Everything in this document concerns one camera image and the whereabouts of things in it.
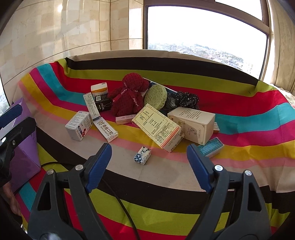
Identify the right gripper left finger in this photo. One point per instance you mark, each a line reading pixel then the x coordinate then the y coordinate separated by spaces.
pixel 49 217

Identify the red crochet plush toy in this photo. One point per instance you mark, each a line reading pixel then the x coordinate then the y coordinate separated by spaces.
pixel 127 99

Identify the colourful striped tablecloth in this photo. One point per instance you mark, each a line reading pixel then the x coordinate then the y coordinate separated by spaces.
pixel 162 198

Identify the white orange-logo long box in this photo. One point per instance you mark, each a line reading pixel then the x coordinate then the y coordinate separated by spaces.
pixel 106 129

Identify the green round sponge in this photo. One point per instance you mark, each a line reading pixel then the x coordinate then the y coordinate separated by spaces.
pixel 156 96

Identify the purple cardboard box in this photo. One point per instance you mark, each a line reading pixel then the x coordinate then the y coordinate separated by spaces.
pixel 25 164

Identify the white blue tall box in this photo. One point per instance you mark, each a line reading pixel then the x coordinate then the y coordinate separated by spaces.
pixel 91 106

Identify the large yellow label box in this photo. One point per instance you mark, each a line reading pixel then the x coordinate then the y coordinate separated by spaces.
pixel 162 130

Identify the black beaded scrunchie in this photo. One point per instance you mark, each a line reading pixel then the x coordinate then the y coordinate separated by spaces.
pixel 181 99

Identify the red white medicine box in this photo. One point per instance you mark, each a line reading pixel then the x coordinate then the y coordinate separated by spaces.
pixel 79 125

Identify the orange white medicine box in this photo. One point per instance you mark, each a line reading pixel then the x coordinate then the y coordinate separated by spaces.
pixel 99 91

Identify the blue white patterned box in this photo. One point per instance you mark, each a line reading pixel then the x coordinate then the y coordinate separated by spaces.
pixel 142 155

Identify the pink slim box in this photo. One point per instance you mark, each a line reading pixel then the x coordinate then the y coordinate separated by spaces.
pixel 124 119

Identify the large cream carton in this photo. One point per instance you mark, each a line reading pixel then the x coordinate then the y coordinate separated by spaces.
pixel 198 126

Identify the black small box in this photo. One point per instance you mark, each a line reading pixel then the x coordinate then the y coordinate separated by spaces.
pixel 103 103

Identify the teal small box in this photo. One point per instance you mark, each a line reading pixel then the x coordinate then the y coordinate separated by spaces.
pixel 211 148

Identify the person's left hand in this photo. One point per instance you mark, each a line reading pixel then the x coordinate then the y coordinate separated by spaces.
pixel 10 198

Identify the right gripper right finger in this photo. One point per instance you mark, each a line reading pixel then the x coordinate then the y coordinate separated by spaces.
pixel 235 208

